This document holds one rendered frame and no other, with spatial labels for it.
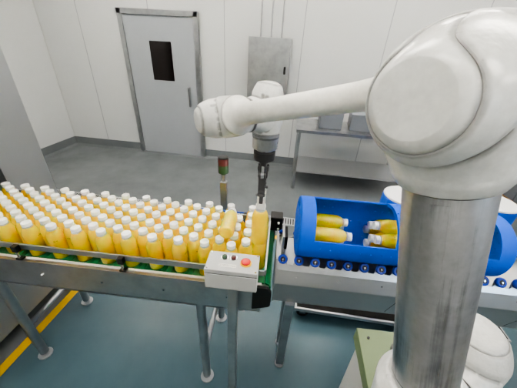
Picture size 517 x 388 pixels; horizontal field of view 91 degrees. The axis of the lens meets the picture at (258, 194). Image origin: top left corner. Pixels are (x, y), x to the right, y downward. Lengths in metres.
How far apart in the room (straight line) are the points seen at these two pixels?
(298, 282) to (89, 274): 0.98
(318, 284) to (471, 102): 1.14
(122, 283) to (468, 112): 1.37
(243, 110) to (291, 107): 0.12
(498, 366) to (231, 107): 0.78
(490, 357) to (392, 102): 0.58
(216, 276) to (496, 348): 0.77
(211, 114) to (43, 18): 5.30
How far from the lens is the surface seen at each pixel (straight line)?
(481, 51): 0.27
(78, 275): 1.51
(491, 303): 1.65
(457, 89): 0.26
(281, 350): 1.86
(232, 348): 1.44
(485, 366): 0.74
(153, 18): 4.79
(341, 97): 0.58
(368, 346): 0.95
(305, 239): 1.11
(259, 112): 0.62
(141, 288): 1.39
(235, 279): 1.00
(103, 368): 2.19
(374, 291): 1.38
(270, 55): 4.11
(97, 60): 5.41
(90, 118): 5.81
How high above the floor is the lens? 1.81
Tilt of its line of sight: 30 degrees down
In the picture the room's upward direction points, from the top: 3 degrees clockwise
